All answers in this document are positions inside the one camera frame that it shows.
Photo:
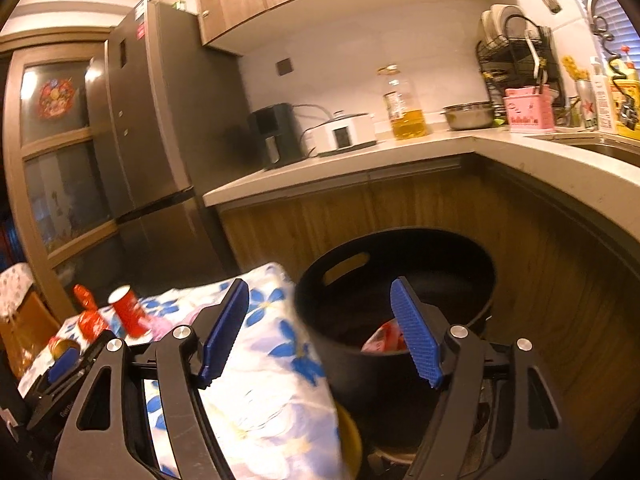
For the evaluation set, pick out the white plastic bottle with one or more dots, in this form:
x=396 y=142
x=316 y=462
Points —
x=602 y=105

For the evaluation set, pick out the cooking oil bottle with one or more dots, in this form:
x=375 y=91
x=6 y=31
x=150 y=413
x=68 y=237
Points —
x=407 y=120

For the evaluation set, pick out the dark grey refrigerator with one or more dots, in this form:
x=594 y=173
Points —
x=160 y=110

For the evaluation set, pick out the red and white plastic bag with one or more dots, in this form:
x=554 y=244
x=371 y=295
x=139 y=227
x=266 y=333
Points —
x=382 y=340

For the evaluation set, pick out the small brown round jar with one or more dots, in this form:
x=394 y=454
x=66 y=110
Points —
x=62 y=347

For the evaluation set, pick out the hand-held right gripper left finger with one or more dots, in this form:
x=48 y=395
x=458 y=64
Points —
x=225 y=335

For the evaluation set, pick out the white rice cooker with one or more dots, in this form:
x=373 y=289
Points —
x=345 y=135

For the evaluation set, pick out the dark wall socket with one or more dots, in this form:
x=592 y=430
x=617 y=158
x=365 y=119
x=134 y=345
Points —
x=284 y=66

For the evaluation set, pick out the black dish rack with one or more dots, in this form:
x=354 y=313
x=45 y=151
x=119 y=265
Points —
x=500 y=70

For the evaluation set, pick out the yellow utensils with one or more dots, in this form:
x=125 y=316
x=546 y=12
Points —
x=571 y=67

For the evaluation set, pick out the pink utensil holder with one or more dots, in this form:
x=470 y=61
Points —
x=527 y=112

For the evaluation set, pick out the white ladle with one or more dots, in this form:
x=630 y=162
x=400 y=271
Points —
x=536 y=60

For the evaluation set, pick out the blue floral tablecloth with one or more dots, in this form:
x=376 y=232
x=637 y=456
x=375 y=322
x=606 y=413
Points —
x=275 y=395

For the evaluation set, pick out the red paper cup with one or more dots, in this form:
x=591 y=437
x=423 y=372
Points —
x=130 y=312

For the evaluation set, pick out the white plates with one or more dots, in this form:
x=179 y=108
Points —
x=500 y=20

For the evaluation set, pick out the kitchen counter with wooden cabinets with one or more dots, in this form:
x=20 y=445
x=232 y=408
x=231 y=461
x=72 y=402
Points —
x=550 y=260

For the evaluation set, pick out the steel sink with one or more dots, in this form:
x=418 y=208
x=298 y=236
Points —
x=600 y=150

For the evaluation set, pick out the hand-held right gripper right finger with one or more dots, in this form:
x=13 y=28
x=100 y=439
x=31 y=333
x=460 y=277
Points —
x=415 y=335

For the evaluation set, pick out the red knotted plastic bag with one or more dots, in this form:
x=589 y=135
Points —
x=92 y=320

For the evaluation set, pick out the steel bowl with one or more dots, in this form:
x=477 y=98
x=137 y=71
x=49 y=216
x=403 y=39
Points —
x=467 y=116

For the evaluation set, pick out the orange chair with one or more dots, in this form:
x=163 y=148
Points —
x=25 y=345

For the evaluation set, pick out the silver beer can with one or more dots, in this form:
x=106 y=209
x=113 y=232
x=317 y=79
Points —
x=586 y=105

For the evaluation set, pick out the red round door sticker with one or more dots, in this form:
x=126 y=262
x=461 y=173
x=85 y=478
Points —
x=57 y=98

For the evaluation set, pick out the wooden framed glass door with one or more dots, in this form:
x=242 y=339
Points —
x=60 y=185

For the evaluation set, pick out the black trash bin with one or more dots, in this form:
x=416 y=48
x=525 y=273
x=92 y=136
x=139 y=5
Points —
x=350 y=375

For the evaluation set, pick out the polka-dot cloth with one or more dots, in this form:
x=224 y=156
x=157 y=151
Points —
x=15 y=287

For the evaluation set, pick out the yellow dish soap bottle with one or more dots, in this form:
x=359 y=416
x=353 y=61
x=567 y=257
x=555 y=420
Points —
x=631 y=85

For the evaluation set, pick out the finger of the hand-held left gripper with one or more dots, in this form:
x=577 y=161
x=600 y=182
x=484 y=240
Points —
x=95 y=347
x=62 y=369

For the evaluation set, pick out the black air fryer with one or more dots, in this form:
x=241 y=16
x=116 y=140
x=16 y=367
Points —
x=272 y=132

